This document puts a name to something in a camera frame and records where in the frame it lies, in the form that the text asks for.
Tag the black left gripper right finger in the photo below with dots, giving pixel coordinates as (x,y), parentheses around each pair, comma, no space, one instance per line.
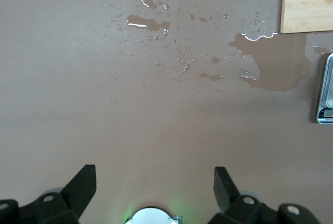
(229,198)

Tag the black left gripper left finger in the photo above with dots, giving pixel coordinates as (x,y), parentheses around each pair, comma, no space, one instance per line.
(72,198)

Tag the brown table cover sheet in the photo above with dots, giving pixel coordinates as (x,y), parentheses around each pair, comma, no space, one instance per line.
(78,104)

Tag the silver digital kitchen scale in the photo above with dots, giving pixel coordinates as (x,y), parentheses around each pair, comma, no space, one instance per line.
(326,91)

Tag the wooden cutting board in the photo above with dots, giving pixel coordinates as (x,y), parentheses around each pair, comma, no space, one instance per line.
(307,5)

